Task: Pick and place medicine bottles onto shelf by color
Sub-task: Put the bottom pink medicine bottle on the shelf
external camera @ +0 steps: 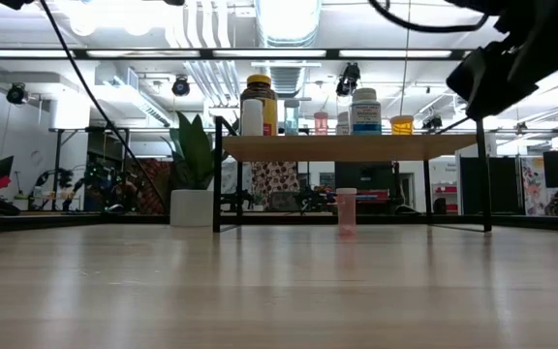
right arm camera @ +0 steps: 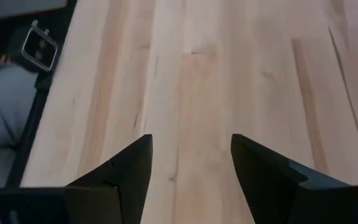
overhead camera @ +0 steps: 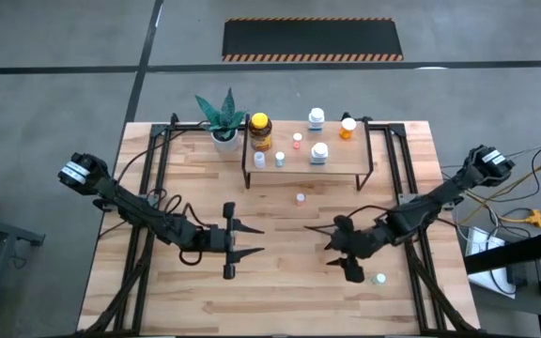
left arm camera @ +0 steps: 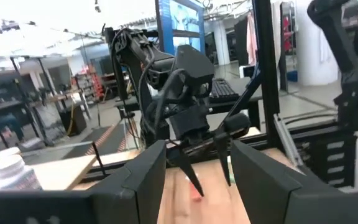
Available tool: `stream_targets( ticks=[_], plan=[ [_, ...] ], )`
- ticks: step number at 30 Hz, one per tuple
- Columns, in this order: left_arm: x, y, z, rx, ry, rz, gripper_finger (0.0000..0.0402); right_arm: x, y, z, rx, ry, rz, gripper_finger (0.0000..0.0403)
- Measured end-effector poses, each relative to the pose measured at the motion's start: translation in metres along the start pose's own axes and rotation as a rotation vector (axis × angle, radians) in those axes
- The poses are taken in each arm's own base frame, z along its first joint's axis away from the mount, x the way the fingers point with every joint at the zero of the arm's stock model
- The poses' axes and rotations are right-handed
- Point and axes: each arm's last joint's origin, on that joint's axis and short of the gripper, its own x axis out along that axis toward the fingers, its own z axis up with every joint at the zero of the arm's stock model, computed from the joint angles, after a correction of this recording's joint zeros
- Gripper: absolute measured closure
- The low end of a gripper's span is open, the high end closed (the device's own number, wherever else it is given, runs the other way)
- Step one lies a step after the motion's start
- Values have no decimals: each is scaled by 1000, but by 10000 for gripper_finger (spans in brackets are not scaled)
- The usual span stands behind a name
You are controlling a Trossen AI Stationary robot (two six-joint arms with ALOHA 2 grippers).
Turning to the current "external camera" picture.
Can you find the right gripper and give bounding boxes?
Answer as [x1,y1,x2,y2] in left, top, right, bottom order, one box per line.
[446,41,540,122]

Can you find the white round cap bottle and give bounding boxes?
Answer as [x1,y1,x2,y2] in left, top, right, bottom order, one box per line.
[389,114,415,137]

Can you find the pink vial white cap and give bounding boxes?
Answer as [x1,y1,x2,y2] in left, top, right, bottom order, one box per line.
[313,111,329,137]
[335,187,358,238]

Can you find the blue vial white cap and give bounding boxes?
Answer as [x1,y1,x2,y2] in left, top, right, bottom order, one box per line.
[283,99,301,137]

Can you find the amber bottle yellow lid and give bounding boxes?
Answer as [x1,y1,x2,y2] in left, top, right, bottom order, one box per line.
[239,73,279,137]

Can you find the white translucent vial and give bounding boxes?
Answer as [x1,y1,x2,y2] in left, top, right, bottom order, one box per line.
[241,98,264,137]

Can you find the shelf with red bins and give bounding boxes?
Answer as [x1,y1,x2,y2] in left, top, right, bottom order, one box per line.
[431,181,459,214]

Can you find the wooden shelf black legs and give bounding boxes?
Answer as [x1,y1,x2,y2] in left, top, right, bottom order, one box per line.
[212,115,493,234]

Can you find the black partition panel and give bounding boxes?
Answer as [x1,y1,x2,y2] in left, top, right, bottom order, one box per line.
[459,155,522,216]

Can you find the floral partition panel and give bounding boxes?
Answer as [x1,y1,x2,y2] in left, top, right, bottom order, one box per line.
[520,155,550,216]

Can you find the black ceiling spotlight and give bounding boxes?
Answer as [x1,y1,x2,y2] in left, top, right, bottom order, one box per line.
[335,62,361,97]
[170,76,192,97]
[6,81,29,106]

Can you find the dotted patterned cloth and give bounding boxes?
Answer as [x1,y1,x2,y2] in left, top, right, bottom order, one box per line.
[251,161,300,212]

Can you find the green plant white pot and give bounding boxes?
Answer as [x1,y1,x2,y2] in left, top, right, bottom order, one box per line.
[162,111,230,228]

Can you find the brown mandala patterned cloth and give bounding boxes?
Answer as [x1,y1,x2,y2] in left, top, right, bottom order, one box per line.
[126,157,173,215]

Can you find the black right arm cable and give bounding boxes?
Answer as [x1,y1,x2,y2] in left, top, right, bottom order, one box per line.
[368,0,491,34]

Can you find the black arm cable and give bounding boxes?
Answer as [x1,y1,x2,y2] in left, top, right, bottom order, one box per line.
[368,0,491,34]
[39,0,168,210]

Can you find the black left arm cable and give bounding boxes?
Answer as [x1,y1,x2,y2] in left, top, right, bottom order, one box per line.
[39,0,168,210]

